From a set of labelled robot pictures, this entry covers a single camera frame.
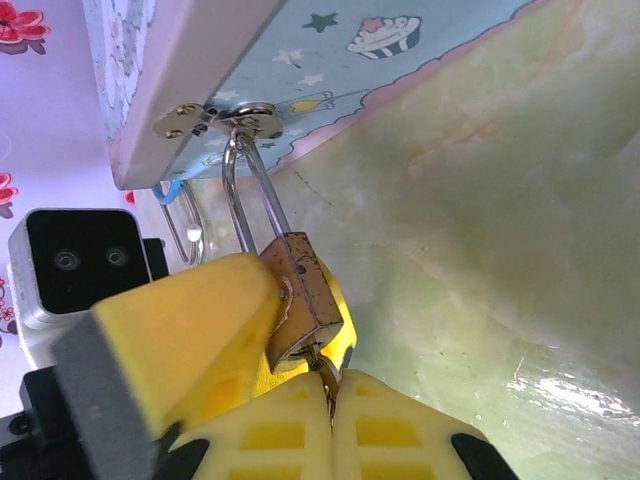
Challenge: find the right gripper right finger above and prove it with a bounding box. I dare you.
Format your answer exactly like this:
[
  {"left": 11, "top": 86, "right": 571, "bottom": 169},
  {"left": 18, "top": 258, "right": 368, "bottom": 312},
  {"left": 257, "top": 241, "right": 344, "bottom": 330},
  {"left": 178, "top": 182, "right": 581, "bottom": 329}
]
[{"left": 331, "top": 368, "right": 522, "bottom": 480}]

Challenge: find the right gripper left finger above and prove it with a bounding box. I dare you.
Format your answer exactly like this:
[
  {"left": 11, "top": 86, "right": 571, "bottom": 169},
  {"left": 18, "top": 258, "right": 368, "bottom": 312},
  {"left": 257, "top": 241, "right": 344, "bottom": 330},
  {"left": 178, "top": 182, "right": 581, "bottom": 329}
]
[{"left": 168, "top": 372, "right": 335, "bottom": 480}]

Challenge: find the small brass padlock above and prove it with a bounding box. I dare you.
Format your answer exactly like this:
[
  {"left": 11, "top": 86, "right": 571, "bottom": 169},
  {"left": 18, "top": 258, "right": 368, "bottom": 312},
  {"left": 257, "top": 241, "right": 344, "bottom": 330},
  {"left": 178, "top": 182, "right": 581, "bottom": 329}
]
[{"left": 221, "top": 133, "right": 348, "bottom": 377}]

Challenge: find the blue stethoscope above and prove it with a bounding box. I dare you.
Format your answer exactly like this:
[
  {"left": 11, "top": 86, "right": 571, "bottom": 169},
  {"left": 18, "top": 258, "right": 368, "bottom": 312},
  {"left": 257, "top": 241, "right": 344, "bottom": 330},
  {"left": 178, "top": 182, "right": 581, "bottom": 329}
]
[{"left": 152, "top": 178, "right": 207, "bottom": 267}]

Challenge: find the cartoon print tin box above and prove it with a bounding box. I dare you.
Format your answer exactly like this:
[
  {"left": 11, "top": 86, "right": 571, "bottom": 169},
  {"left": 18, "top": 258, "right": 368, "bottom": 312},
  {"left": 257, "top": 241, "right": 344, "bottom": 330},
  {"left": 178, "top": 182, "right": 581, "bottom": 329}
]
[{"left": 81, "top": 0, "right": 544, "bottom": 193}]

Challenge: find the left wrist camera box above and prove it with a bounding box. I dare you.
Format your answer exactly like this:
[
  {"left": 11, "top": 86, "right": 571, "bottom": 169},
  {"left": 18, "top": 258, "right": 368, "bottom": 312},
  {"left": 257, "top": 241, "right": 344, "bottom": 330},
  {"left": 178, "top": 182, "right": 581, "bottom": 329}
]
[{"left": 7, "top": 208, "right": 153, "bottom": 369}]

